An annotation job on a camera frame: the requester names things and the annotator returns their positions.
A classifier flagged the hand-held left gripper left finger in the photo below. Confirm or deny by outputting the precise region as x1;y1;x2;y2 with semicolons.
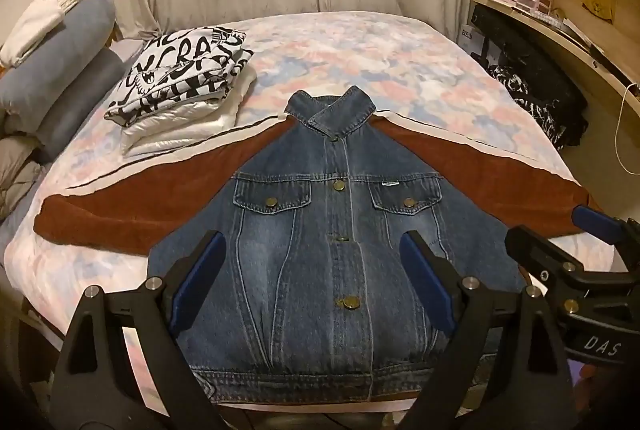
50;230;236;430

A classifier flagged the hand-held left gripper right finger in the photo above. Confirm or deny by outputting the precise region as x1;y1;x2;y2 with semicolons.
400;230;586;430

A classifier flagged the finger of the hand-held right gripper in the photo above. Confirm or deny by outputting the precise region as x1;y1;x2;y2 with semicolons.
571;205;640;251
505;225;581;296

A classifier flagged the denim jacket with brown sleeves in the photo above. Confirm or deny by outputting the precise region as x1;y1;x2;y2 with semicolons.
34;85;601;403

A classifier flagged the white folded puffer jacket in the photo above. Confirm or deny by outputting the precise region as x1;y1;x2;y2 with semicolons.
120;65;258;158

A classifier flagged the black and white patterned cloth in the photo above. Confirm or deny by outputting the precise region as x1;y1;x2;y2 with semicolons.
487;65;556;141

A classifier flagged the black bag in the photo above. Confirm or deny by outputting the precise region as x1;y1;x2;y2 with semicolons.
472;5;588;146

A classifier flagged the black and white printed garment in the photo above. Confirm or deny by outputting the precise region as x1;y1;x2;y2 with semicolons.
104;25;255;127

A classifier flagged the blue bolster pillow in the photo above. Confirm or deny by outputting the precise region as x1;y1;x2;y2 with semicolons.
0;0;117;121
30;45;133;161

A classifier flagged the white box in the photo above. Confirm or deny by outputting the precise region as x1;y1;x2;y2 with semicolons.
459;27;483;56

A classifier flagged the floral pastel blanket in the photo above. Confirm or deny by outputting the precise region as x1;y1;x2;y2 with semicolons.
5;10;616;411

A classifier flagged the white folded cloth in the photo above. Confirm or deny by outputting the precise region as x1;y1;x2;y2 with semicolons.
0;0;88;66

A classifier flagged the white cable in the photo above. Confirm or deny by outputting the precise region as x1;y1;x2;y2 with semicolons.
615;82;640;173

